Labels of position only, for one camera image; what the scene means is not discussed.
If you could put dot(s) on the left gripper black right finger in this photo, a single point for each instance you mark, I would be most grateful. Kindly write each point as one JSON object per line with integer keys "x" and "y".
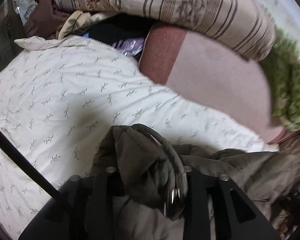
{"x": 235, "y": 215}

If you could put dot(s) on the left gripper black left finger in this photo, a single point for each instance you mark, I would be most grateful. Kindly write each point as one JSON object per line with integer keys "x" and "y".
{"x": 84, "y": 211}

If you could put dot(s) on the olive hooded puffer jacket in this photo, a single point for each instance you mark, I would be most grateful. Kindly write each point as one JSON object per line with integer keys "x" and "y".
{"x": 154, "y": 177}

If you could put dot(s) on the white leaf-print bed sheet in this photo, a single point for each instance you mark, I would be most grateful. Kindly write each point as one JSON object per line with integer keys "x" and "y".
{"x": 59, "y": 99}

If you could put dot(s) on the pink pillow with red ends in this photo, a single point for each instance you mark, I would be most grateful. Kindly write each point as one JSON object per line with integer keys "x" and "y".
{"x": 204, "y": 71}

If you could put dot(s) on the green white patterned blanket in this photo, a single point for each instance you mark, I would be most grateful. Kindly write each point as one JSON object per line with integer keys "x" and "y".
{"x": 282, "y": 68}

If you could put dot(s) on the purple shiny plastic bag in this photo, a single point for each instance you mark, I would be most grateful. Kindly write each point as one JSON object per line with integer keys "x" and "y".
{"x": 130, "y": 46}

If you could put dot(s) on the cream leaf-print cloth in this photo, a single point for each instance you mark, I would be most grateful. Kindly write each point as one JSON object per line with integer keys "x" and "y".
{"x": 79, "y": 22}

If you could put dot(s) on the dark maroon cloth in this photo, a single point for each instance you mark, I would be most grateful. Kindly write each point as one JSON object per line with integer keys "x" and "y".
{"x": 46, "y": 20}

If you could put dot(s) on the striped floral beige quilt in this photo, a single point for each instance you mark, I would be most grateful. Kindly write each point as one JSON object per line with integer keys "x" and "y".
{"x": 242, "y": 25}

